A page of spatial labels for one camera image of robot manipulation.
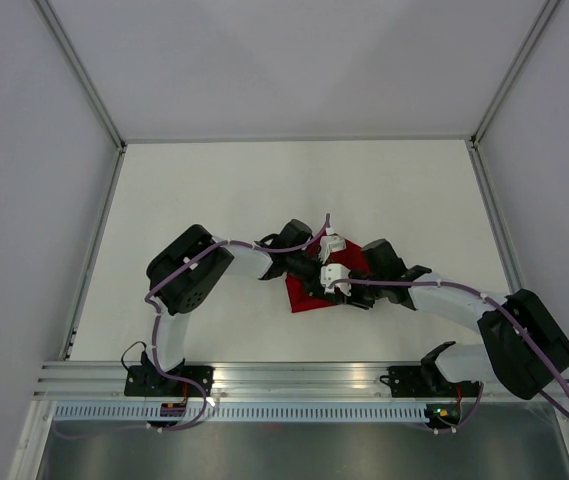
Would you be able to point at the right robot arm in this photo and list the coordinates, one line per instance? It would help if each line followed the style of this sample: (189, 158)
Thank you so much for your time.
(522, 346)

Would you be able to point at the left aluminium frame post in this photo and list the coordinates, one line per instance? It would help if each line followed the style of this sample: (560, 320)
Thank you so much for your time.
(62, 40)

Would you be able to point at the slotted cable duct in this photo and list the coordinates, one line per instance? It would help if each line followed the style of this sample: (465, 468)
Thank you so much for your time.
(246, 412)

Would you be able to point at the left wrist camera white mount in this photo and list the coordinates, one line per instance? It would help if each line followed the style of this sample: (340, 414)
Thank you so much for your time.
(330, 243)

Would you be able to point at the red cloth napkin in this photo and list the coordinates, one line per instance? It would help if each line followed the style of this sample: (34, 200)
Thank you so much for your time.
(353, 259)

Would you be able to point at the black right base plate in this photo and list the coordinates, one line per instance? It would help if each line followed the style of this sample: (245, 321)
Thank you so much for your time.
(410, 381)

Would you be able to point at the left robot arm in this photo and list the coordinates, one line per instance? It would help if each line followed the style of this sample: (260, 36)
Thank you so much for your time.
(182, 276)

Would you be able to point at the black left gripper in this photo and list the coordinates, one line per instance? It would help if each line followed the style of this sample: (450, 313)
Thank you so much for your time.
(314, 287)

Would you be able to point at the aluminium frame post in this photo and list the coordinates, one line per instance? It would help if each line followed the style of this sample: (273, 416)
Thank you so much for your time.
(62, 40)
(534, 35)

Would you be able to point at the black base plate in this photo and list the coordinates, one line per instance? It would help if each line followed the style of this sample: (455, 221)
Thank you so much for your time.
(148, 383)
(410, 381)

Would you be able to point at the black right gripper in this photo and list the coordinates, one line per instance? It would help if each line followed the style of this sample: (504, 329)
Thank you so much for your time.
(356, 302)

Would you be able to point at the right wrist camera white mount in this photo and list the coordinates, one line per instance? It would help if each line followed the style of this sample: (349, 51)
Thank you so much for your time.
(334, 277)

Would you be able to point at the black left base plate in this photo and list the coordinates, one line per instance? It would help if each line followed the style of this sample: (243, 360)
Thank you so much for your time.
(148, 383)

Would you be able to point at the right aluminium frame post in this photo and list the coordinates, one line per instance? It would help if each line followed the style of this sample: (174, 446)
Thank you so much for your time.
(534, 35)

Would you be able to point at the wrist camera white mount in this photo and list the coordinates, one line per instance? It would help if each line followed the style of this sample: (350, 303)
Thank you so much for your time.
(330, 243)
(334, 277)

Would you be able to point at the aluminium mounting rail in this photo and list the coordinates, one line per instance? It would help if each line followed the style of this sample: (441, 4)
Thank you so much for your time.
(233, 381)

